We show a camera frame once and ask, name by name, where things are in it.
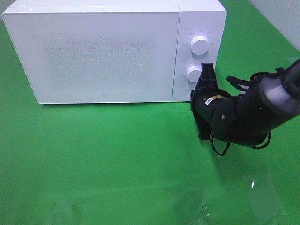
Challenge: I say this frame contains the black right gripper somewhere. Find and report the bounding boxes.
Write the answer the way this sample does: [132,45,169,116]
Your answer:
[191,63,231,140]

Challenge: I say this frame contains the white microwave knob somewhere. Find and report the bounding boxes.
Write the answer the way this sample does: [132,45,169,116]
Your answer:
[187,66,202,83]
[190,34,209,55]

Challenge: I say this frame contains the round white door-release button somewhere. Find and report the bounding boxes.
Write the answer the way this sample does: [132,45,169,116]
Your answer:
[184,89,192,99]

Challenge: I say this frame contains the white microwave door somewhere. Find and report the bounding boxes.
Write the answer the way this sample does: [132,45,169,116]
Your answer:
[3,12,179,104]

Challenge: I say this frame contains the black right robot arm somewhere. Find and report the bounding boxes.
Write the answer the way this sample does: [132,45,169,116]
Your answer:
[190,60,300,149]

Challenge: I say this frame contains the white microwave oven body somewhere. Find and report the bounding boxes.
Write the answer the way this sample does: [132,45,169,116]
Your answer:
[2,0,227,102]

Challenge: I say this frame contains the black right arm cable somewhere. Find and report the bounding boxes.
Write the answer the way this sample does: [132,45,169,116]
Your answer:
[210,67,285,156]

